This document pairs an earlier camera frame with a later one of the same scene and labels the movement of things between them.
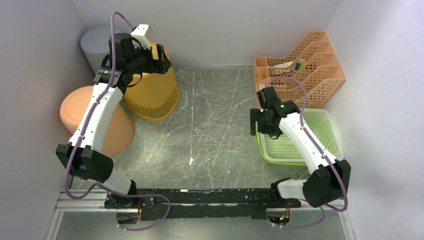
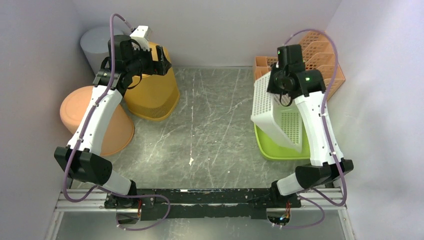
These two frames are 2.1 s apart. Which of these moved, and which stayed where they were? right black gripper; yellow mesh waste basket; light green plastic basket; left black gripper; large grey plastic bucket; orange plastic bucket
Moved: right black gripper; light green plastic basket
Stayed: yellow mesh waste basket; large grey plastic bucket; left black gripper; orange plastic bucket
